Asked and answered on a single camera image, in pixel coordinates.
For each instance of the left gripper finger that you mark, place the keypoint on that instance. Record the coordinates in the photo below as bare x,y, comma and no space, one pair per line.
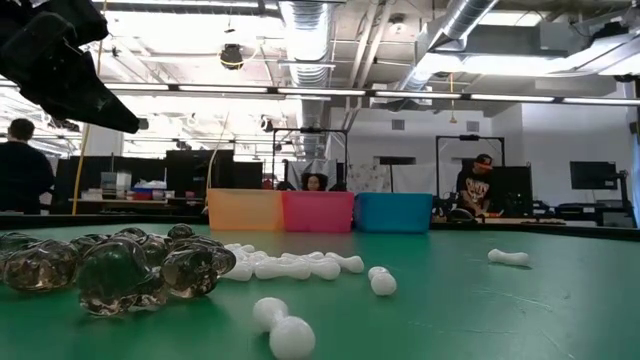
110,112

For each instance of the orange plastic bin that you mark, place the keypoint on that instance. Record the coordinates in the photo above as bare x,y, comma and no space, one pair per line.
245,210

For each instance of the pink plastic bin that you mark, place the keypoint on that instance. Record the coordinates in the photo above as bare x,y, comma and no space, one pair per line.
317,212

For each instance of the blue plastic bin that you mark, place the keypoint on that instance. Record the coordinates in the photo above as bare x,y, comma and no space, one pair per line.
393,214

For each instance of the clear plastic storage box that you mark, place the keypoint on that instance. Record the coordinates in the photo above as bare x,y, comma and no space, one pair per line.
116,181

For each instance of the blue and red box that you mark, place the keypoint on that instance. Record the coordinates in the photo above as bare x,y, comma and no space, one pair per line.
145,194

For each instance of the wooden shelf board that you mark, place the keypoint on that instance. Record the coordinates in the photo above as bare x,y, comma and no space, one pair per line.
85,200

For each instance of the round black ceiling device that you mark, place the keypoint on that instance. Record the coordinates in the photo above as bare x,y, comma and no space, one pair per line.
231,57

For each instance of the black screen on stand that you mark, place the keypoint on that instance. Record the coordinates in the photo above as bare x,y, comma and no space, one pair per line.
397,160

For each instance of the green table mat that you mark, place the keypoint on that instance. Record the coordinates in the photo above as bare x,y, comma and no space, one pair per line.
500,330

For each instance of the black office desk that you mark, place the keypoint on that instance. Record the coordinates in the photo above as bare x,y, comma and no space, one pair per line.
585,209

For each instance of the black computer monitor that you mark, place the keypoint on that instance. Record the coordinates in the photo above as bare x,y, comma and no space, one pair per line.
592,175

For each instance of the black monitor stand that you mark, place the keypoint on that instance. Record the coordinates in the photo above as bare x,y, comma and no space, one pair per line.
625,190

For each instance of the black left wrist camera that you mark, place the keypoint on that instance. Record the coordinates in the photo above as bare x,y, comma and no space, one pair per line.
75,20

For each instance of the black partition wall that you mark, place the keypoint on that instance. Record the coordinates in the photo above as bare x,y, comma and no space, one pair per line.
200,167

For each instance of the black table frame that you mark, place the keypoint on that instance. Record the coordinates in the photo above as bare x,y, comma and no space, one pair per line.
65,221

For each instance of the black metal rig frame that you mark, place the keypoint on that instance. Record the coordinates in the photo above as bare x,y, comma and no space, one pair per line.
310,130
470,137

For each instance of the silver ceiling air duct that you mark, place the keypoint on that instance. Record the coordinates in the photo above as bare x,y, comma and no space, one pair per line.
452,27
306,45

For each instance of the long ceiling light rail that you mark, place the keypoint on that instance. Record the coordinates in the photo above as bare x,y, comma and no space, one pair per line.
320,91

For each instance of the grey cloth on frame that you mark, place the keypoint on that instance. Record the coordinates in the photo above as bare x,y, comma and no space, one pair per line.
320,165

